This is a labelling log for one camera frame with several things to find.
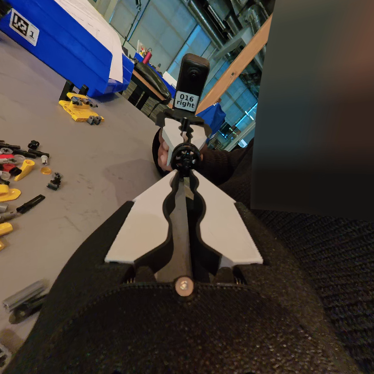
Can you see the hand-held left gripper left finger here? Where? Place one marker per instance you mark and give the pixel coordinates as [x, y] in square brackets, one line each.
[140, 230]

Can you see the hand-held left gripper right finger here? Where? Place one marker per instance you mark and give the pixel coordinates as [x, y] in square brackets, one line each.
[228, 230]

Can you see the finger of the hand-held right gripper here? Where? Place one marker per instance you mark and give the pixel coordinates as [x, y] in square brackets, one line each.
[171, 134]
[198, 136]

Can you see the black toy wheel rim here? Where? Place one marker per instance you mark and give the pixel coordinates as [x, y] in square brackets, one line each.
[186, 157]

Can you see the pile of toy building parts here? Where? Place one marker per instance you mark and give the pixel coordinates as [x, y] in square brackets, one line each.
[24, 169]

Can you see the person's right forearm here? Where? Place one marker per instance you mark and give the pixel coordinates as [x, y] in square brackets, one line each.
[225, 163]

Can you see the person's right hand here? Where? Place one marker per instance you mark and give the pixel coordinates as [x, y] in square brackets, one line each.
[163, 154]

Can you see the blue cloth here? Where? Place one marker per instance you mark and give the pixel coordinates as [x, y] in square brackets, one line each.
[214, 117]

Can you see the black bag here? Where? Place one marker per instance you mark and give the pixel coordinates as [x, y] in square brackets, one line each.
[152, 79]

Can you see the wooden railing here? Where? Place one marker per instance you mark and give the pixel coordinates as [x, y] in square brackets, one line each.
[233, 64]

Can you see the red bottle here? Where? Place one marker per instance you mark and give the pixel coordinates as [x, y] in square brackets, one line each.
[147, 57]

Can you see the black light stand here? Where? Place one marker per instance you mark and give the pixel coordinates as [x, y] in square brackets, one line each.
[133, 17]

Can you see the small yellow toy assembly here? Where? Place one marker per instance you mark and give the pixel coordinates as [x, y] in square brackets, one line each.
[79, 108]

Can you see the printed paper form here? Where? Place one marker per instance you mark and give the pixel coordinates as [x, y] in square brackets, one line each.
[96, 29]

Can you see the person's black sweater torso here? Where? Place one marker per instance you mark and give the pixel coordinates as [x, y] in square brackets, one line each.
[336, 277]

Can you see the blue plastic bin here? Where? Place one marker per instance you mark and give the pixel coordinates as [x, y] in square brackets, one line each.
[67, 52]

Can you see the metal ventilation duct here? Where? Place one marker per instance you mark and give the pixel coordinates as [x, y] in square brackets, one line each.
[228, 17]

